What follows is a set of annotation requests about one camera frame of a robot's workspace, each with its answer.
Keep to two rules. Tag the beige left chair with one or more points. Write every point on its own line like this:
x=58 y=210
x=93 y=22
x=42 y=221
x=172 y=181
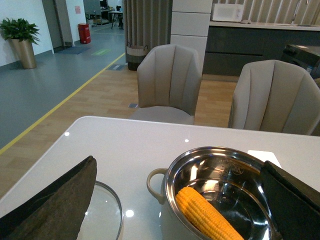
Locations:
x=169 y=80

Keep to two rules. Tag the dark kitchen counter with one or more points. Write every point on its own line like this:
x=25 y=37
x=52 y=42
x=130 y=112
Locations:
x=230 y=47

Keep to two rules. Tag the potted green plant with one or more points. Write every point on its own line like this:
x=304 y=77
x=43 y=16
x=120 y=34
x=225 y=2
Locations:
x=22 y=35

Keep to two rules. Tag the beige right chair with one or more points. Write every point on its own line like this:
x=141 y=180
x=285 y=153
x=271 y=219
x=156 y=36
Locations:
x=275 y=96

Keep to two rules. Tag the black appliance box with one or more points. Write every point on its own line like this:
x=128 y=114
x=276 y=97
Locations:
x=307 y=57

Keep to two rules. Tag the white square coaster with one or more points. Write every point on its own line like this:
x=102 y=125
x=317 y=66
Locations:
x=265 y=156

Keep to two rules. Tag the glass pot lid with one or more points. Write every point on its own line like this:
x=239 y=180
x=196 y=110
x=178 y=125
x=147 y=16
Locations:
x=103 y=219

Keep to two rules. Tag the white electric cooking pot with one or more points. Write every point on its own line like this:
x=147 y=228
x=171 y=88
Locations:
x=229 y=180

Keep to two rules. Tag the red bin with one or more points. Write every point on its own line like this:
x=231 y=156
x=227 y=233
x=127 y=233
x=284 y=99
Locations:
x=84 y=33

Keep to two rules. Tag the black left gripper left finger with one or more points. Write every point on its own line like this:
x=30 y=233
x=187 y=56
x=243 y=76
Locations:
x=57 y=211

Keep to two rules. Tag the dark floor basket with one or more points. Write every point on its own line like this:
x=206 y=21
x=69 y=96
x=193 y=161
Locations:
x=135 y=54

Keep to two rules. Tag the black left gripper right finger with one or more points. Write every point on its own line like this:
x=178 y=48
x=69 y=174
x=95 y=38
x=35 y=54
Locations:
x=294 y=205

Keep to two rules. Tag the beige chair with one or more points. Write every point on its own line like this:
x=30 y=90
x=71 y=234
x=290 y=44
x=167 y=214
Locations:
x=169 y=80
x=275 y=96

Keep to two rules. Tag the yellow corn cob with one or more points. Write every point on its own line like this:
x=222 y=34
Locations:
x=206 y=218

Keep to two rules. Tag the white microwave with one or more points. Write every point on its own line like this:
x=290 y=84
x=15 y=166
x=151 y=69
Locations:
x=225 y=12

